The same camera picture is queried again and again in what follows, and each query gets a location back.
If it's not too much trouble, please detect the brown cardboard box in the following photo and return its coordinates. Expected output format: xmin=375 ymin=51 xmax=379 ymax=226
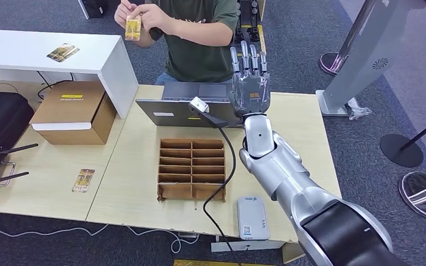
xmin=29 ymin=81 xmax=118 ymax=146

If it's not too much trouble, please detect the white shelf riser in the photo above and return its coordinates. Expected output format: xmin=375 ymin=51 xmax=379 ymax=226
xmin=0 ymin=28 xmax=139 ymax=120

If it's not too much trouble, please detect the silver kiosk stand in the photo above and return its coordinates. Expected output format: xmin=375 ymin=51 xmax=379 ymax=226
xmin=316 ymin=0 xmax=426 ymax=117

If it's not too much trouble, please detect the cardboard slot organizer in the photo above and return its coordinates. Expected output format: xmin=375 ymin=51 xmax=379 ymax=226
xmin=157 ymin=138 xmax=227 ymax=203

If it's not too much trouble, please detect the silver wire handle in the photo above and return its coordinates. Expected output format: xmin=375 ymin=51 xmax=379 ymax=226
xmin=0 ymin=161 xmax=16 ymax=187

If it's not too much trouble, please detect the white table foot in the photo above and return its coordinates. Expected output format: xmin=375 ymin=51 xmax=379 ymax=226
xmin=211 ymin=240 xmax=286 ymax=253

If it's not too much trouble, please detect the gold patterned ID card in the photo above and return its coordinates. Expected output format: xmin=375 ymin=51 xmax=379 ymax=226
xmin=124 ymin=15 xmax=143 ymax=42

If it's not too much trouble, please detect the person's right hand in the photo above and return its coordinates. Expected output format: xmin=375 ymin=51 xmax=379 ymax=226
xmin=114 ymin=0 xmax=138 ymax=29

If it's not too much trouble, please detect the black box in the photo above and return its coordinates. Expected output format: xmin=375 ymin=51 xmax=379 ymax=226
xmin=78 ymin=0 xmax=109 ymax=19

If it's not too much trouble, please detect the white card reader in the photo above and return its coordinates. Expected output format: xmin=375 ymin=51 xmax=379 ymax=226
xmin=236 ymin=196 xmax=270 ymax=241

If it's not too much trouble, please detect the black camera cable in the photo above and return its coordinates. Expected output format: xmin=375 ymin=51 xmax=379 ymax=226
xmin=202 ymin=125 xmax=244 ymax=266

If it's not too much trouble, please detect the white floor cable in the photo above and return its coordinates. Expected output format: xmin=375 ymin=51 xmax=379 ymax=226
xmin=0 ymin=216 xmax=200 ymax=254

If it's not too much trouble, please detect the stack of gold cards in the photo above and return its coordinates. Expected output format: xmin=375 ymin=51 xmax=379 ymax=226
xmin=46 ymin=43 xmax=80 ymax=63

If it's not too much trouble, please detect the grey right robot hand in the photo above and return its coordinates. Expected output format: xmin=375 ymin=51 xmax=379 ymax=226
xmin=229 ymin=40 xmax=271 ymax=118

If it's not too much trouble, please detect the chrome stanchion pole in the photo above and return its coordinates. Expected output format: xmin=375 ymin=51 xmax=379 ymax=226
xmin=318 ymin=0 xmax=379 ymax=76

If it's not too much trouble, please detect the yellow floor tape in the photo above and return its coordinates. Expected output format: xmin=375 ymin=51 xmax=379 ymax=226
xmin=257 ymin=23 xmax=267 ymax=55

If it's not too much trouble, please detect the gold hotel key card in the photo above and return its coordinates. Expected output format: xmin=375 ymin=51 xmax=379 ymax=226
xmin=72 ymin=168 xmax=96 ymax=194

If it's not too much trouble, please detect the black stanchion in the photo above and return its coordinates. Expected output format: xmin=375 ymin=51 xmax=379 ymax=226
xmin=379 ymin=111 xmax=426 ymax=168

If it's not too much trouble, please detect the black wheeled stand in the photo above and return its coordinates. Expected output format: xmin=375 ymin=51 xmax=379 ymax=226
xmin=234 ymin=0 xmax=262 ymax=44

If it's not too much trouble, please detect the black cable under shelf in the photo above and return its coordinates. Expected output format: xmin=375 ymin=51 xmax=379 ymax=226
xmin=36 ymin=71 xmax=75 ymax=100

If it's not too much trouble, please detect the gold strip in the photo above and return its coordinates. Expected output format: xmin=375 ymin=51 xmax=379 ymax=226
xmin=173 ymin=259 xmax=272 ymax=266

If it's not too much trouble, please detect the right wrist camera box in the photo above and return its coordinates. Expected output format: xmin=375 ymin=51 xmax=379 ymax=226
xmin=188 ymin=96 xmax=244 ymax=129

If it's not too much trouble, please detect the person's left hand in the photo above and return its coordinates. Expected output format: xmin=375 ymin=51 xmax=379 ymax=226
xmin=139 ymin=3 xmax=173 ymax=34

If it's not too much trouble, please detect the grey laptop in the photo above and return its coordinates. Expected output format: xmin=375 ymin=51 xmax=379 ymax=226
xmin=135 ymin=81 xmax=258 ymax=129

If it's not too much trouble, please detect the chrome stanchion base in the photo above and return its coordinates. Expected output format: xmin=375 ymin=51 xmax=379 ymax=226
xmin=398 ymin=171 xmax=426 ymax=221

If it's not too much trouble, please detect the clear plastic bag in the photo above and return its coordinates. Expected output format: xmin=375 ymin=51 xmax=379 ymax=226
xmin=345 ymin=96 xmax=372 ymax=121

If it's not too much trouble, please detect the black carrying case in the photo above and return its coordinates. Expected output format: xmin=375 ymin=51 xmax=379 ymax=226
xmin=0 ymin=91 xmax=35 ymax=150

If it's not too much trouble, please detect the person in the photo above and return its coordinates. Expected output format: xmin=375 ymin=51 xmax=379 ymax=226
xmin=114 ymin=0 xmax=240 ymax=86

